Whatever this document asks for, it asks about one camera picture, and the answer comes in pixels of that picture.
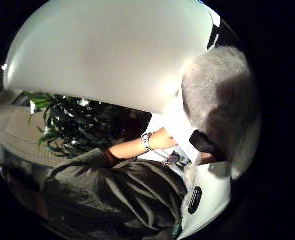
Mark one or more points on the white device with black grille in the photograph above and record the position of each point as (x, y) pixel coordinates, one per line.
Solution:
(207, 196)

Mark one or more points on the the person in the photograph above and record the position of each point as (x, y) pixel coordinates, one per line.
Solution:
(120, 196)

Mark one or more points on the green leafy plant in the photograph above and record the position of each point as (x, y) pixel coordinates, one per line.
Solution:
(77, 123)

